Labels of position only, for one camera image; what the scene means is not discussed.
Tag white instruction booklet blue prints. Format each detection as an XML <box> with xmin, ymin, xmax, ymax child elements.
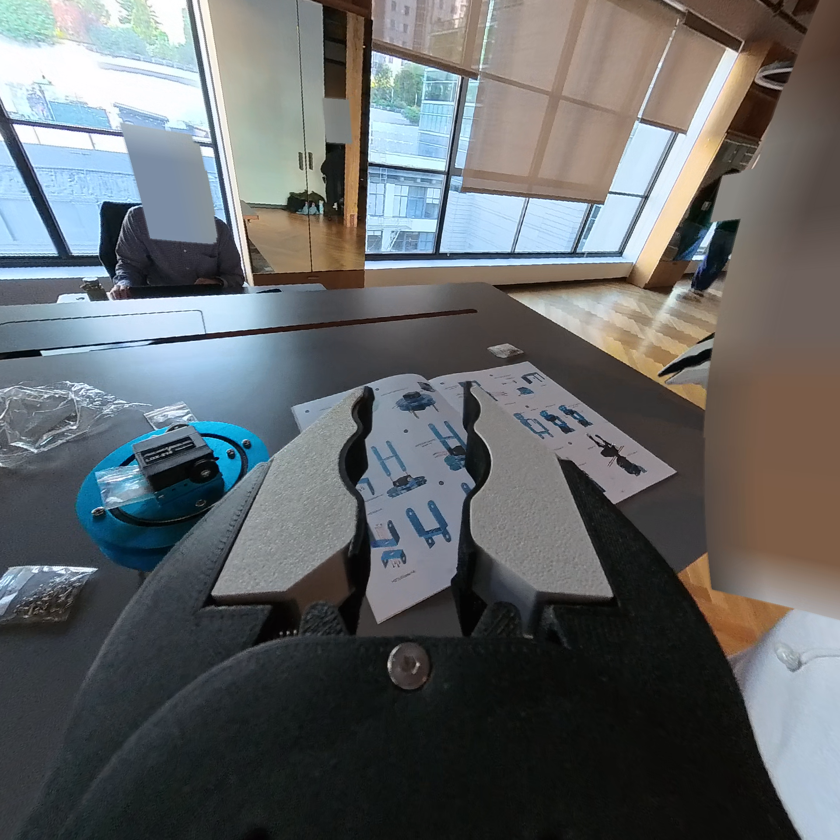
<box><xmin>290</xmin><ymin>361</ymin><xmax>677</xmax><ymax>624</ymax></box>

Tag narrow beige roller blind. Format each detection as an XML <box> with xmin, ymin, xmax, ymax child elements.
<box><xmin>640</xmin><ymin>23</ymin><xmax>731</xmax><ymax>133</ymax></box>

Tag dark laptop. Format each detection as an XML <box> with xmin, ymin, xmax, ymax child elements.
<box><xmin>125</xmin><ymin>282</ymin><xmax>224</xmax><ymax>300</ymax></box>

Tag person in white shirt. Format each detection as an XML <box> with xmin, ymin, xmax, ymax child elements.
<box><xmin>727</xmin><ymin>609</ymin><xmax>840</xmax><ymax>840</ymax></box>

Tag black office chair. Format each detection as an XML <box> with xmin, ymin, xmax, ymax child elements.
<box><xmin>98</xmin><ymin>200</ymin><xmax>135</xmax><ymax>280</ymax></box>

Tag clear bag of metal screws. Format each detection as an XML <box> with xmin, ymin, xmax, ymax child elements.
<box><xmin>0</xmin><ymin>566</ymin><xmax>98</xmax><ymax>624</ymax></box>

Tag black and white striped object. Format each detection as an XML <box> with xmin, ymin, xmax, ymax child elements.
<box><xmin>658</xmin><ymin>333</ymin><xmax>716</xmax><ymax>387</ymax></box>

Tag black servo motor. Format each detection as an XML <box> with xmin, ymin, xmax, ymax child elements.
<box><xmin>131</xmin><ymin>423</ymin><xmax>221</xmax><ymax>510</ymax></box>

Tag blue round turntable base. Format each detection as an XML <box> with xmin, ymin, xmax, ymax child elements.
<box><xmin>75</xmin><ymin>420</ymin><xmax>270</xmax><ymax>571</ymax></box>

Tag large beige roller blind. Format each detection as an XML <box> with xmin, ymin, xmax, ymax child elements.
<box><xmin>459</xmin><ymin>0</ymin><xmax>680</xmax><ymax>204</ymax></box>

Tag small clear bag blue parts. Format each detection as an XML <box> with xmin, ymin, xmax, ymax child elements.
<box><xmin>95</xmin><ymin>465</ymin><xmax>160</xmax><ymax>510</ymax></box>

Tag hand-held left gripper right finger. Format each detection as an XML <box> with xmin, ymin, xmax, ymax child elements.
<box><xmin>451</xmin><ymin>381</ymin><xmax>616</xmax><ymax>637</ymax></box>

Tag small clear plastic bag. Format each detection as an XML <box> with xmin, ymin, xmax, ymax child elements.
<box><xmin>143</xmin><ymin>402</ymin><xmax>198</xmax><ymax>431</ymax></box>

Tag dark grey desk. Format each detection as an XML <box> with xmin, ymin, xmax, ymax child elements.
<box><xmin>0</xmin><ymin>282</ymin><xmax>707</xmax><ymax>834</ymax></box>

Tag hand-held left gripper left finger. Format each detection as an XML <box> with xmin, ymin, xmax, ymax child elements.
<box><xmin>210</xmin><ymin>386</ymin><xmax>376</xmax><ymax>631</ymax></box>

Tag large crumpled clear plastic bag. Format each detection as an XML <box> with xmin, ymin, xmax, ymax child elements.
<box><xmin>0</xmin><ymin>381</ymin><xmax>152</xmax><ymax>468</ymax></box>

